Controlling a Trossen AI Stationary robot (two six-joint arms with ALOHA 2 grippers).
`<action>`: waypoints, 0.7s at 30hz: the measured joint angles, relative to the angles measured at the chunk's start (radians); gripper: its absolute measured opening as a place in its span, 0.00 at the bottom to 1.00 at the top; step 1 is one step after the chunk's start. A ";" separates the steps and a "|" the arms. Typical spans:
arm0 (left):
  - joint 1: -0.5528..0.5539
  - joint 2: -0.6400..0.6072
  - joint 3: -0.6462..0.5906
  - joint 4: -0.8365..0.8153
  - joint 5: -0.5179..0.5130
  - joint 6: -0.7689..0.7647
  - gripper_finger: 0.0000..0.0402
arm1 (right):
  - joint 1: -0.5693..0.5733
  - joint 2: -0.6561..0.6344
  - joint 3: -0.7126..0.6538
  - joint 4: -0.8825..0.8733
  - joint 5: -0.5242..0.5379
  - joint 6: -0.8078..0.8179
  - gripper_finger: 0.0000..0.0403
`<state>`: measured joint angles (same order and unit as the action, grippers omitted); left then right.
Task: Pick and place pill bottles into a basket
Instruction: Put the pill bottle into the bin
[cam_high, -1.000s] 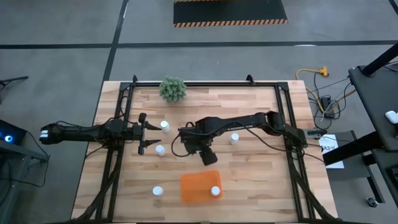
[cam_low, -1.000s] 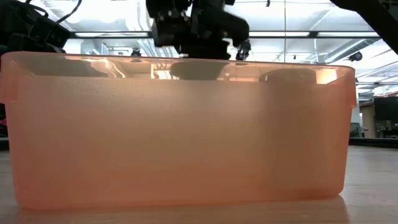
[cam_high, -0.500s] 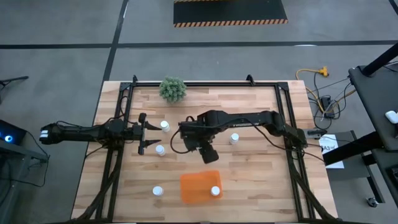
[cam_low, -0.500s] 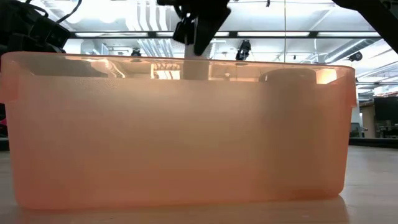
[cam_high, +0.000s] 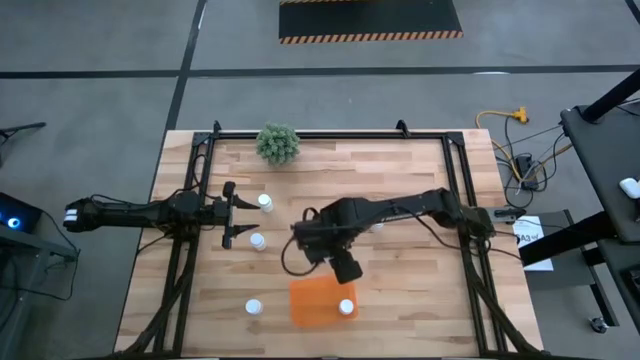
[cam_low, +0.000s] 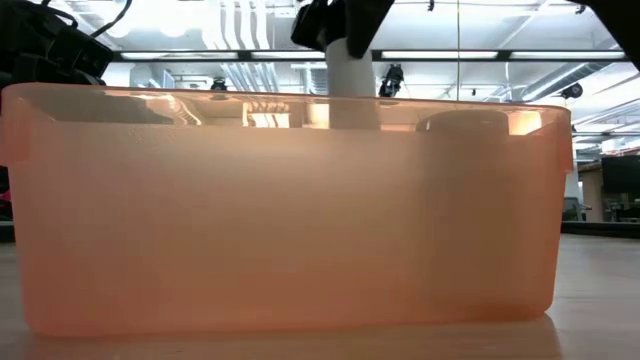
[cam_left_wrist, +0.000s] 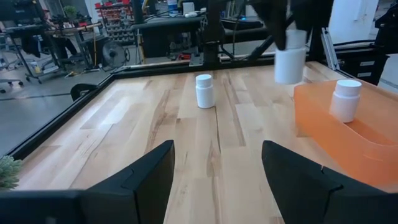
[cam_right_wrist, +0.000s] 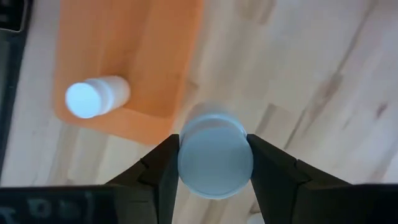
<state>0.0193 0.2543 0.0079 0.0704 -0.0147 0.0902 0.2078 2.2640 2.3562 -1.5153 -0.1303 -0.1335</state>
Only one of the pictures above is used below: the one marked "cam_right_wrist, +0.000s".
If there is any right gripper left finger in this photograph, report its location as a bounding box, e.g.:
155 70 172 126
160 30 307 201
105 133 180 224

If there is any orange plastic basket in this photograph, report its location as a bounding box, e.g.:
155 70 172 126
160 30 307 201
53 0 205 146

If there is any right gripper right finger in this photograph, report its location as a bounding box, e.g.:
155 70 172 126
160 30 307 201
247 133 352 224

